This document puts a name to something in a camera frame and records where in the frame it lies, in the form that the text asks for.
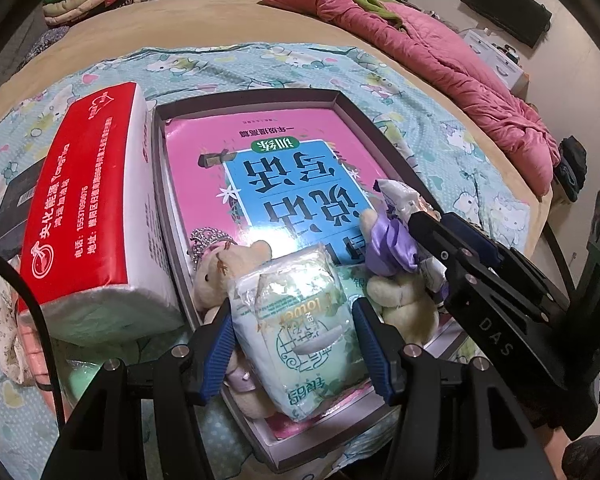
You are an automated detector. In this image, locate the pink packaged item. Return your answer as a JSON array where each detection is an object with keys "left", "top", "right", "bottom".
[{"left": 17, "top": 327, "right": 56, "bottom": 386}]

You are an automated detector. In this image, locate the pink and blue book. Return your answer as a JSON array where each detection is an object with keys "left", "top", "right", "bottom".
[{"left": 162, "top": 105, "right": 398, "bottom": 441}]

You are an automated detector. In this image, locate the cartoon cat printed blanket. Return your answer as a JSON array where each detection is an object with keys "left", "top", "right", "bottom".
[{"left": 0, "top": 42, "right": 533, "bottom": 480}]

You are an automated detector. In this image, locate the red and white tissue pack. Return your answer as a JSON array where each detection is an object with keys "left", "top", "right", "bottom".
[{"left": 17, "top": 81, "right": 186, "bottom": 346}]

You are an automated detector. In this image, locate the black box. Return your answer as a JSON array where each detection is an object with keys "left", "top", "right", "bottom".
[{"left": 0, "top": 170, "right": 48, "bottom": 261}]

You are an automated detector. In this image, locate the black cable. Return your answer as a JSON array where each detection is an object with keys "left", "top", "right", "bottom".
[{"left": 0, "top": 242, "right": 56, "bottom": 401}]

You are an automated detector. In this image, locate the black wall television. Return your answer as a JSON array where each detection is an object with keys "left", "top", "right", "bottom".
[{"left": 460, "top": 0, "right": 553, "bottom": 50}]

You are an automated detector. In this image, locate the beige teddy bear silver crown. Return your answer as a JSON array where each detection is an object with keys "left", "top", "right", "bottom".
[{"left": 189, "top": 227, "right": 281, "bottom": 420}]

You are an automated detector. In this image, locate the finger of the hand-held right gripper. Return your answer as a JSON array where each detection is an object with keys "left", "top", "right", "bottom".
[
  {"left": 442, "top": 211, "right": 572, "bottom": 322},
  {"left": 407, "top": 210, "right": 487, "bottom": 302}
]

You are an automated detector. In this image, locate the dark floral cloth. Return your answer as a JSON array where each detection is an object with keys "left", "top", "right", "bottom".
[{"left": 25, "top": 25, "right": 73, "bottom": 68}]

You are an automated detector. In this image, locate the green puff ball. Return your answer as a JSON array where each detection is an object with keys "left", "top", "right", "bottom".
[{"left": 65, "top": 360, "right": 111, "bottom": 406}]

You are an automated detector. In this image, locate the pink quilt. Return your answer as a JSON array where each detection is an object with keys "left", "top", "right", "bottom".
[{"left": 259, "top": 0, "right": 561, "bottom": 198}]

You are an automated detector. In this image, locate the purple white snack packet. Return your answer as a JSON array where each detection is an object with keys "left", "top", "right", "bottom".
[{"left": 374, "top": 177, "right": 453, "bottom": 313}]

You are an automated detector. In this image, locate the white drawer cabinet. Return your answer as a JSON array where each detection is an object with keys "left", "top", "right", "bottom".
[{"left": 462, "top": 29, "right": 528, "bottom": 96}]

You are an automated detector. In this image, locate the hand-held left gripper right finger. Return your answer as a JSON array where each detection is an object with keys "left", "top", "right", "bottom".
[{"left": 351, "top": 299, "right": 556, "bottom": 480}]

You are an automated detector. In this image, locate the white floral cloth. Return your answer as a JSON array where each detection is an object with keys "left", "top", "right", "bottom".
[{"left": 0, "top": 272, "right": 36, "bottom": 386}]

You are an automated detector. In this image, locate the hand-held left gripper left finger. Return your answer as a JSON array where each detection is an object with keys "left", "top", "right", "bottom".
[{"left": 40, "top": 302, "right": 238, "bottom": 480}]

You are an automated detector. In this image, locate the beige teddy bear purple ribbon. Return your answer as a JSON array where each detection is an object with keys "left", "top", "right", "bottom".
[{"left": 358, "top": 207, "right": 441, "bottom": 346}]

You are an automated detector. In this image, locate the dark grey shallow box tray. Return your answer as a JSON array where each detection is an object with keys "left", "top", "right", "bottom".
[{"left": 150, "top": 89, "right": 476, "bottom": 468}]

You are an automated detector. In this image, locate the dark bag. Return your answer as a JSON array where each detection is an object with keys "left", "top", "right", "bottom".
[{"left": 552, "top": 135, "right": 588, "bottom": 203}]

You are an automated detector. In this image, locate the green white tissue packet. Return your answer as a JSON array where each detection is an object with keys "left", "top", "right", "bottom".
[{"left": 230, "top": 242, "right": 373, "bottom": 423}]

